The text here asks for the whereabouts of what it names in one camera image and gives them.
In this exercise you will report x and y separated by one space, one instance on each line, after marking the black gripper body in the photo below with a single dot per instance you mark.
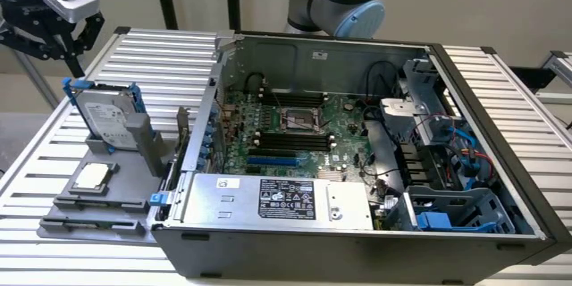
31 14

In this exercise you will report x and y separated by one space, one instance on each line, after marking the hard disk in blue caddy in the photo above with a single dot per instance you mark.
105 115

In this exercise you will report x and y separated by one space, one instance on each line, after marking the metal disk bay cage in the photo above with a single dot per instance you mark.
422 95

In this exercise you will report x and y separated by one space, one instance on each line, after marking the graphics card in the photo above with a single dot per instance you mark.
182 138

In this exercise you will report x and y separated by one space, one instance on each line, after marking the silver CPU chip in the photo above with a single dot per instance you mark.
93 175

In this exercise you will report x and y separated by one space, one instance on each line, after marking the grey parts rack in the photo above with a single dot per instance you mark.
130 182

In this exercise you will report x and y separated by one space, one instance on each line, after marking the green RAM stick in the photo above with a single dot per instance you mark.
98 224
103 203

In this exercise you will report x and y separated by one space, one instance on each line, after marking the blue case latch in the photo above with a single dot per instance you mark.
159 199

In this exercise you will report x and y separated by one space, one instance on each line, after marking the black RAM slot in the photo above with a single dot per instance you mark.
293 139
293 148
293 143
293 135
293 93
293 97

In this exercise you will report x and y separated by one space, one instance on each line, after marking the black expansion slot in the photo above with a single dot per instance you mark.
273 152

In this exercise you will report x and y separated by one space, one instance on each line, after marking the blue expansion slot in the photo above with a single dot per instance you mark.
273 161

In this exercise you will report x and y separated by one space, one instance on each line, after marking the CPU socket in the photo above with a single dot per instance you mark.
301 120

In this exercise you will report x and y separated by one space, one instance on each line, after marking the silver power supply unit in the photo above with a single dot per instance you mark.
250 199

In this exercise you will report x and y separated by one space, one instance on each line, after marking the coin cell battery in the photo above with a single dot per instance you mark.
349 106

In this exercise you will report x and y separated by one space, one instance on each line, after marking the green motherboard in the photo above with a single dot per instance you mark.
345 138

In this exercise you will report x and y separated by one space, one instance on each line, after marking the silver chipset heatsink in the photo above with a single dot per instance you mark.
333 175

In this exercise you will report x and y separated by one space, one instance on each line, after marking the black fan shroud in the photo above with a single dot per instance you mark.
415 162

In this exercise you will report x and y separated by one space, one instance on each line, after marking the black open PC case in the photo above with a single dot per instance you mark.
358 252

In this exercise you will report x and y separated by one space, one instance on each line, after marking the grey drive bay blue tab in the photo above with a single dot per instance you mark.
465 205

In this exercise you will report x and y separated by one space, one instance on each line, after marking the neighbouring aluminium slat table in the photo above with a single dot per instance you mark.
557 65

